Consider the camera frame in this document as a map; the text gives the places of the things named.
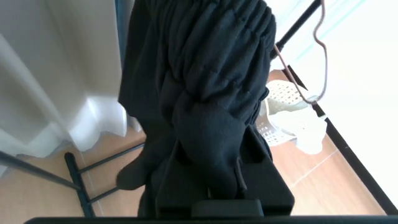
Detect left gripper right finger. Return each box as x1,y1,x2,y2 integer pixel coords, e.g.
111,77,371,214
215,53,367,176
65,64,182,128
236,125,295,217

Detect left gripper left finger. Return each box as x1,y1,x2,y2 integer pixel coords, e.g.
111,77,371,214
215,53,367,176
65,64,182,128
155,140,210,218

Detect black shorts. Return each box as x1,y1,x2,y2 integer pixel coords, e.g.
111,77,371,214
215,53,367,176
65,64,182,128
116,0,277,218

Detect white laundry basket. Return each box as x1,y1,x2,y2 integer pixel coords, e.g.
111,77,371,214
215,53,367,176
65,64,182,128
256,79,318,147

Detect black clothes rack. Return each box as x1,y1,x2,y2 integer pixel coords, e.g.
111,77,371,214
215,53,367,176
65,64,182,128
0,0,323,218

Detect pink clothes hanger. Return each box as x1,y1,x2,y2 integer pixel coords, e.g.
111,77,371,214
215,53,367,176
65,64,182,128
273,0,329,105

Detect window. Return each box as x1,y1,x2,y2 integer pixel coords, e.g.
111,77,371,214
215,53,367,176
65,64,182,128
114,0,130,68

